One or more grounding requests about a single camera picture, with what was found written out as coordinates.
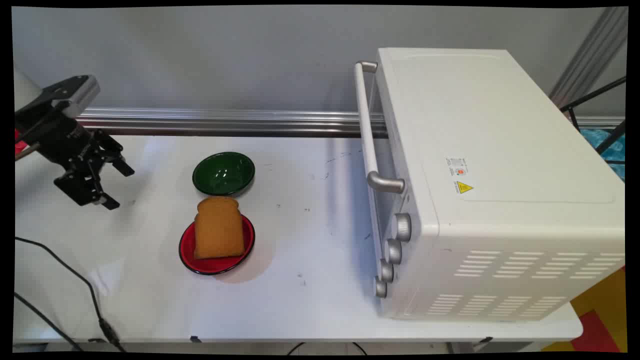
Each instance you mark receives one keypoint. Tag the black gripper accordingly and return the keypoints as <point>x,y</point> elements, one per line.
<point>60,137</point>

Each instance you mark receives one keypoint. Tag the red cloth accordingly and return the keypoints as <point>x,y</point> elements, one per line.
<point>20,142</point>

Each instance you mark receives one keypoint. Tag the red plate with black rim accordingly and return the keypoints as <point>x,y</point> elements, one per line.
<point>187,250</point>

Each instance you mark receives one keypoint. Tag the dark green bowl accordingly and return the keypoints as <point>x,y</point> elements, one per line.
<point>223,173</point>

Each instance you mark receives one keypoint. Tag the brown bread slice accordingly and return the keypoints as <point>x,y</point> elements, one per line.
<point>219,230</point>

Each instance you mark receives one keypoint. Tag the black table clip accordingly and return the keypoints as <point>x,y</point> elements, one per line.
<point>485,340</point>
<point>96,341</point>
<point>195,339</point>

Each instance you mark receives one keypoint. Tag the silver oven knob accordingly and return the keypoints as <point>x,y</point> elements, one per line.
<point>380,287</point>
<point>403,227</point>
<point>393,251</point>
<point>385,270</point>

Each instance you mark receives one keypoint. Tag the white printed label sticker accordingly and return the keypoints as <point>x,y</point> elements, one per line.
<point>457,166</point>

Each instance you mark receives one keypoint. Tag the yellow triangle warning sticker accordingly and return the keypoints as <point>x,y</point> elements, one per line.
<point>463,187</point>

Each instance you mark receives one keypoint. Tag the white toaster oven body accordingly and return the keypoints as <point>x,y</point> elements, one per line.
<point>500,175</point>

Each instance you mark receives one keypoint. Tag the blue plastic sheet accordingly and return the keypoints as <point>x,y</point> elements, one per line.
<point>612,150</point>

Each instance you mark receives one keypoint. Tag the yellow red floor mat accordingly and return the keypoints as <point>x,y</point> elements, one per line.
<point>600,310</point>

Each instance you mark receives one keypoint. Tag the aluminium rail profile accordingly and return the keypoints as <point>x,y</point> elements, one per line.
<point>225,121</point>

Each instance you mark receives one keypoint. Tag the black metal frame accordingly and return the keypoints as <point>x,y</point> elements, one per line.
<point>592,94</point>

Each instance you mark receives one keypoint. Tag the aluminium post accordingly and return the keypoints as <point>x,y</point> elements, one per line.
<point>590,55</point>

